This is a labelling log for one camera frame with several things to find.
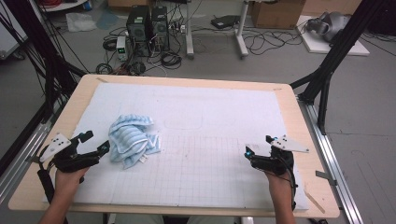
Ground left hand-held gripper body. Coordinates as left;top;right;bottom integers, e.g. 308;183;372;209
38;133;101;174

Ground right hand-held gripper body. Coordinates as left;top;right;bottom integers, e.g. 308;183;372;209
250;134;310;175

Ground blue striped towel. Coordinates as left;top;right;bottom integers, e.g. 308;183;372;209
107;114;163;171

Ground person's left hand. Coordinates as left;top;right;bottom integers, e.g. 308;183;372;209
54;166;91;200

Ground person's right hand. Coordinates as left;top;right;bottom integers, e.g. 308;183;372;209
263;171;295;200

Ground thin wooden stick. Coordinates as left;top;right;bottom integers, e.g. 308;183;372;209
303;186;327;215

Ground white foam mat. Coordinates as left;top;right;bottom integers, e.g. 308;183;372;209
41;82;310;212

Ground white power supply unit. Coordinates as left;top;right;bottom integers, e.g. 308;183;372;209
115;35;130;63

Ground white floor board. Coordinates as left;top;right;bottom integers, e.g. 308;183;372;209
295;14;371;57

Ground white desk leg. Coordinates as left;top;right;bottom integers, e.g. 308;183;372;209
234;0;250;60
184;0;196;60

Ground clear plastic bag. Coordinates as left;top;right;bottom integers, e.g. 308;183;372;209
65;12;98;34

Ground large black computer tower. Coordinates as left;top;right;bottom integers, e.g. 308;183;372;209
125;5;153;58

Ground brown cardboard box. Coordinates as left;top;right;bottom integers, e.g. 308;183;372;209
249;0;307;30

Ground flat black device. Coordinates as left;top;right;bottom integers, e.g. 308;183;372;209
210;14;241;30

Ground grey headset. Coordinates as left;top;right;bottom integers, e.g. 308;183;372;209
305;11;351;43

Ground slim black computer tower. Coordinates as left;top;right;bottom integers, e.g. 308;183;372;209
150;5;171;52

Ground right hand-held gripper cable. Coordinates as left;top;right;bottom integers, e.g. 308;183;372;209
276;155;299;212

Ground black bracket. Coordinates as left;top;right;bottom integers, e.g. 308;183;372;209
26;154;43;165
315;170;338;187

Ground aluminium rail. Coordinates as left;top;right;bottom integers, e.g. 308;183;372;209
297;96;365;224
0;102;68;205

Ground black metal frame stand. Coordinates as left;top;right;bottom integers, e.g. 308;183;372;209
289;0;389;136
0;0;89;123

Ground loose black floor cables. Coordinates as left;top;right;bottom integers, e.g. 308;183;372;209
242;26;304;57

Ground coiled black cable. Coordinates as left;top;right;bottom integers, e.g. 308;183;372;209
160;50;183;70

